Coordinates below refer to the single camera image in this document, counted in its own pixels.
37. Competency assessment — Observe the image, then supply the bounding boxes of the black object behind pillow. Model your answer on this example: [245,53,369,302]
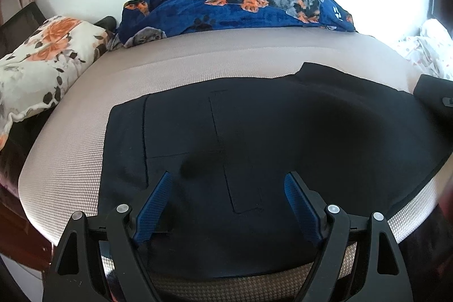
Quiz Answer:
[95,15,117,32]

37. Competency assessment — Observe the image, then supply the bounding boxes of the blue dog print blanket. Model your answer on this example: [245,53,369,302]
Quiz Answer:
[108,0,356,51]

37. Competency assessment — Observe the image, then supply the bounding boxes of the dark wooden headboard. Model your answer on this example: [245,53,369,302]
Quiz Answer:
[0,2,45,57]

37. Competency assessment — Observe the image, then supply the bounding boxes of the white orange floral pillow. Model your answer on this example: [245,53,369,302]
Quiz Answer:
[1,16,110,146]

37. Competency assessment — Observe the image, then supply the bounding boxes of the white polka dot sheet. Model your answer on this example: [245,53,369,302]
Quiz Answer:
[396,18,453,80]

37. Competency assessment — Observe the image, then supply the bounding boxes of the black pants with orange lining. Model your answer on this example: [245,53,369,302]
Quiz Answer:
[97,63,452,280]

